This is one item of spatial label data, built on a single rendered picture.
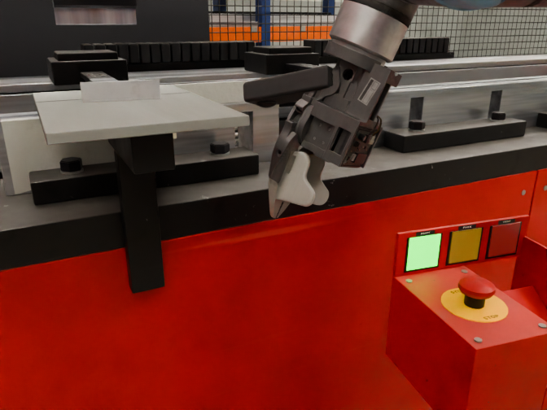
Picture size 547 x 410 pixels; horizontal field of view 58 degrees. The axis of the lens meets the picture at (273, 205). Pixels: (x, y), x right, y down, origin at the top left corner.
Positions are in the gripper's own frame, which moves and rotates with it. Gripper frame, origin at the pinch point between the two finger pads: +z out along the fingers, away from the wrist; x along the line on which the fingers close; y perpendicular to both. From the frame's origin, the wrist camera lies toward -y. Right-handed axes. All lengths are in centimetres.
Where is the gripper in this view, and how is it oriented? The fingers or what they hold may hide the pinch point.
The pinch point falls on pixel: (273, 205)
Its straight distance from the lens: 61.0
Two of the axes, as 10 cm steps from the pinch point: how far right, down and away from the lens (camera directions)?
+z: -3.8, 8.8, 2.8
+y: 7.6, 4.7, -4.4
